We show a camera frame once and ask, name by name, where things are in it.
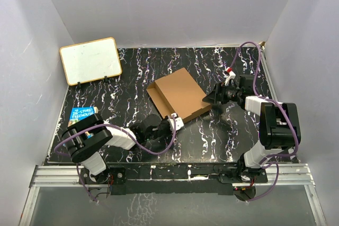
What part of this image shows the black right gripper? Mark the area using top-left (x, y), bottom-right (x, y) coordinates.
top-left (203, 81), bottom-right (243, 105)

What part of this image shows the brown cardboard box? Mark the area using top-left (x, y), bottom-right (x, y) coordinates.
top-left (146, 68), bottom-right (212, 123)

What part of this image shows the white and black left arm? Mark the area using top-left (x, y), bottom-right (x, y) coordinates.
top-left (61, 113), bottom-right (184, 184)

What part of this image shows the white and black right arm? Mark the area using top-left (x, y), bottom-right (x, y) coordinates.
top-left (203, 75), bottom-right (301, 183)

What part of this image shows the blue treehouse book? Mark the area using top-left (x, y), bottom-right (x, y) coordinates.
top-left (68, 106), bottom-right (99, 127)

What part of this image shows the small orange-framed whiteboard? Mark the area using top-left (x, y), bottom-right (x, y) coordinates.
top-left (59, 37), bottom-right (122, 86)

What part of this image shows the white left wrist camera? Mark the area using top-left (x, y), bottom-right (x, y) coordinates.
top-left (167, 113), bottom-right (184, 132)

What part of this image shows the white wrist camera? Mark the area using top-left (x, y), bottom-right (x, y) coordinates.
top-left (167, 113), bottom-right (184, 132)
top-left (225, 67), bottom-right (236, 86)

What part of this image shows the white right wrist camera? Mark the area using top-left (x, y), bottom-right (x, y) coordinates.
top-left (225, 67), bottom-right (236, 86)

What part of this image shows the black mounting base bracket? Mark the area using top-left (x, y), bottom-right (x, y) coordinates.
top-left (78, 163), bottom-right (268, 201)

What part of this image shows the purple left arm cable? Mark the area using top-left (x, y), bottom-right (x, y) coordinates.
top-left (54, 114), bottom-right (177, 205)

